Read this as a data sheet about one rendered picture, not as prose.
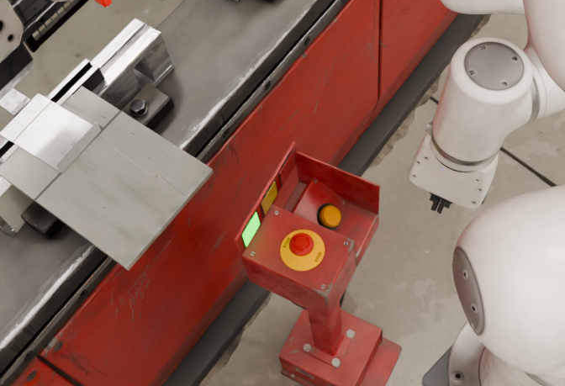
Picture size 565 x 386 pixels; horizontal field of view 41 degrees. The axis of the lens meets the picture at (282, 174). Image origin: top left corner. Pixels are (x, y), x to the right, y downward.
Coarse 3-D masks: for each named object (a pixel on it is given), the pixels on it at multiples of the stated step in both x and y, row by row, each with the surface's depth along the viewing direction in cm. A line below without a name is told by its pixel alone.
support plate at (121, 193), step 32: (96, 96) 112; (128, 128) 109; (32, 160) 108; (96, 160) 107; (128, 160) 106; (160, 160) 106; (192, 160) 105; (32, 192) 105; (64, 192) 105; (96, 192) 104; (128, 192) 104; (160, 192) 103; (192, 192) 103; (96, 224) 102; (128, 224) 101; (160, 224) 101; (128, 256) 99
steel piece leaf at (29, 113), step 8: (40, 96) 113; (32, 104) 113; (40, 104) 112; (48, 104) 112; (24, 112) 112; (32, 112) 112; (40, 112) 112; (16, 120) 111; (24, 120) 111; (32, 120) 111; (8, 128) 111; (16, 128) 111; (24, 128) 111; (8, 136) 110; (16, 136) 110
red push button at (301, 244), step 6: (300, 234) 119; (306, 234) 119; (294, 240) 119; (300, 240) 118; (306, 240) 118; (312, 240) 119; (294, 246) 118; (300, 246) 118; (306, 246) 118; (312, 246) 118; (294, 252) 118; (300, 252) 118; (306, 252) 118
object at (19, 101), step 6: (12, 90) 114; (6, 96) 114; (12, 96) 113; (18, 96) 113; (24, 96) 113; (0, 102) 113; (6, 102) 113; (12, 102) 113; (18, 102) 113; (24, 102) 113; (6, 108) 112; (12, 108) 112; (18, 108) 112; (12, 114) 112
